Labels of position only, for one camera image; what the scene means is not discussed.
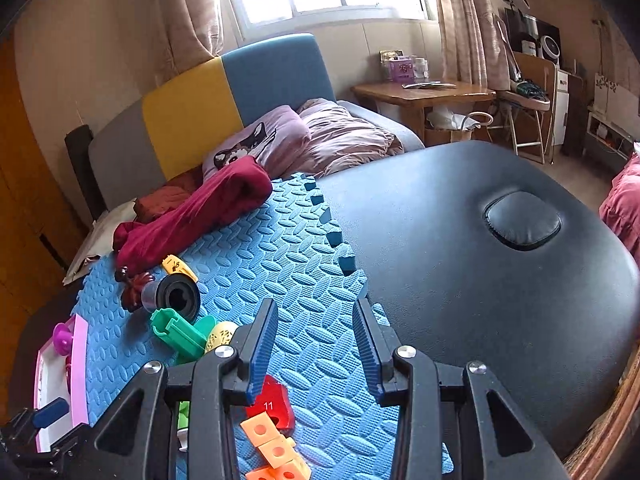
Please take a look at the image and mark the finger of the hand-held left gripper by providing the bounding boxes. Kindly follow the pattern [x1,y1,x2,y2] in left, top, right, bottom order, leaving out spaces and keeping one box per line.
[32,397,71,428]
[47,424,93,457]

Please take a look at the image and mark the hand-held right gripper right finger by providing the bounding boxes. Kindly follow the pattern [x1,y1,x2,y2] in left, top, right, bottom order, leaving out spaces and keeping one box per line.
[351,297,571,480]

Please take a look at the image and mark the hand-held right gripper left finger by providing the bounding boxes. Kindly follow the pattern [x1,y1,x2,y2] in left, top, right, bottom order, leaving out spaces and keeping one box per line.
[70,299,281,480]

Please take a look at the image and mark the yellow carved egg-shaped shell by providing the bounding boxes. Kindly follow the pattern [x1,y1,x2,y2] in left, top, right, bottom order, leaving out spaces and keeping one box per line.
[204,321,240,356]

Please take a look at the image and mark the pink tray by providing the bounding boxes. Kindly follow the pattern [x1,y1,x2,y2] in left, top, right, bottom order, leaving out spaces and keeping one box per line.
[32,315,91,453]

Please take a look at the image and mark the orange linked cube chain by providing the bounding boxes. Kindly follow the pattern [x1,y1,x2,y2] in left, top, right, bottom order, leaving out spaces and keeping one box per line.
[240,414,312,480]

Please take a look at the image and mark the red puzzle piece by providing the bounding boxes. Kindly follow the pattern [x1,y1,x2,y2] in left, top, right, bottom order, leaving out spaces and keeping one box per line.
[245,374,295,433]

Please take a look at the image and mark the purple suction cup toy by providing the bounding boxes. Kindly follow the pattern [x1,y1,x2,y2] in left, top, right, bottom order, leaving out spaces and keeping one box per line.
[52,322,76,356]

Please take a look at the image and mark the blue foam mat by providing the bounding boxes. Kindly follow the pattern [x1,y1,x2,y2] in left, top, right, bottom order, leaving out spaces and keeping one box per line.
[70,172,456,480]

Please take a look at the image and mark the black cylinder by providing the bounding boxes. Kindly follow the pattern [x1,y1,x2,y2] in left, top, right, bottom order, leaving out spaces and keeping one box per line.
[141,274,202,323]

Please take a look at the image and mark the black padded massage table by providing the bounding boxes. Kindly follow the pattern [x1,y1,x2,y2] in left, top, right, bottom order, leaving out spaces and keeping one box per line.
[315,140,640,461]

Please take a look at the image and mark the yellow plastic toy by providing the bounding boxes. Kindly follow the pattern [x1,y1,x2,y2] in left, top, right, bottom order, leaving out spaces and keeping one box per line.
[161,255,197,283]

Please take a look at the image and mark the dark red flower-shaped piece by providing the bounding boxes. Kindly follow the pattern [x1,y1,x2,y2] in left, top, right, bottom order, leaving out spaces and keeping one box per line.
[115,266,156,313]

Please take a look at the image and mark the maroon cloth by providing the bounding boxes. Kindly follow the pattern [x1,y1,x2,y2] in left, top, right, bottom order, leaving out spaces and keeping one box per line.
[112,157,273,273]

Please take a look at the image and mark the dark red folded cloth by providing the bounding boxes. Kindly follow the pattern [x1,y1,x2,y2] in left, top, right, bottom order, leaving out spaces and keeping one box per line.
[135,167,206,223]

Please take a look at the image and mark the black face hole cushion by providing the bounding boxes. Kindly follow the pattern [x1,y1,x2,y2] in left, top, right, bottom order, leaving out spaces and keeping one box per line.
[482,191,562,251]

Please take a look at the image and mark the purple dog print pillow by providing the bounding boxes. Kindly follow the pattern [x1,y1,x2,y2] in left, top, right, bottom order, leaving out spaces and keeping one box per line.
[202,105,311,181]

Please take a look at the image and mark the pink duvet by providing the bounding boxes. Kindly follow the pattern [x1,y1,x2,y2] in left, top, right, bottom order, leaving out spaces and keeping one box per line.
[297,98,405,178]

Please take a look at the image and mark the grey bed mattress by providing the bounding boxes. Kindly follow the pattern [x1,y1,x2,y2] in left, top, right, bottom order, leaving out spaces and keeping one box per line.
[340,101,426,153]

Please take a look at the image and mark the wooden wardrobe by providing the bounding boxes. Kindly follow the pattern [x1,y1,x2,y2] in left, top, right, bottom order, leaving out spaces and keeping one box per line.
[0,35,86,411]

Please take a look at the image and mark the black upholstered panel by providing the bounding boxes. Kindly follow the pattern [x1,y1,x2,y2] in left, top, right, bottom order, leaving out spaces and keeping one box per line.
[65,125,108,221]

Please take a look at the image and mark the grey yellow blue headboard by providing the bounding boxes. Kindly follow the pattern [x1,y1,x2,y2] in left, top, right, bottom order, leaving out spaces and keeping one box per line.
[87,32,336,211]

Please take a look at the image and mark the brown wooden furniture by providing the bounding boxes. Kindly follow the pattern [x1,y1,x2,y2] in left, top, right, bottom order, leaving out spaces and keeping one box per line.
[565,360,640,480]

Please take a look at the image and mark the wooden desk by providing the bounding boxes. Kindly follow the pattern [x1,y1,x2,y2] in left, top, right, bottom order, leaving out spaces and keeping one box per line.
[351,80,497,148]

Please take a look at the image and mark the purple box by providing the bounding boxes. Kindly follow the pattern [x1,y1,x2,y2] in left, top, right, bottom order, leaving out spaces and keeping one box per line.
[387,57,416,83]

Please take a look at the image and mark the pink bedding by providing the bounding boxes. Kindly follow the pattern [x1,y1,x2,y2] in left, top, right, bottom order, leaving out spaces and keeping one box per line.
[599,152,640,266]

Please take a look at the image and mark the folding chair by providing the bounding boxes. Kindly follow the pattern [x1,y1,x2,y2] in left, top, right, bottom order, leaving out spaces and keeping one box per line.
[492,87,553,163]

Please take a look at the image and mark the white cabinet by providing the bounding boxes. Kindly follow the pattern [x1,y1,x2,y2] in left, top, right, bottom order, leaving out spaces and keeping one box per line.
[552,67,571,146]

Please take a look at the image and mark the white low shelf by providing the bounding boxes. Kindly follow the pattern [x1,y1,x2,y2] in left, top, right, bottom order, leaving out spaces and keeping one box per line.
[585,110,636,161]

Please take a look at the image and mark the beige patterned curtain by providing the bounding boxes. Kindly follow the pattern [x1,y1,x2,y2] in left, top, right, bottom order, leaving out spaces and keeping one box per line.
[150,0,226,61]
[432,0,516,91]

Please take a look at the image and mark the white fan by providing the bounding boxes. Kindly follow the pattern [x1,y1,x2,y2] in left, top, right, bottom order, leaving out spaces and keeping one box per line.
[537,34,561,61]

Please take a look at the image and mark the black monitor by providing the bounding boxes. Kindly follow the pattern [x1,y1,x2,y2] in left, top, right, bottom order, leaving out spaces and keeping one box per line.
[505,7,561,58]

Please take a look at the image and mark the white handled bag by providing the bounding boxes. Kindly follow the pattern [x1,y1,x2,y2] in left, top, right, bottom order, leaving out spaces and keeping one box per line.
[425,107,493,146]

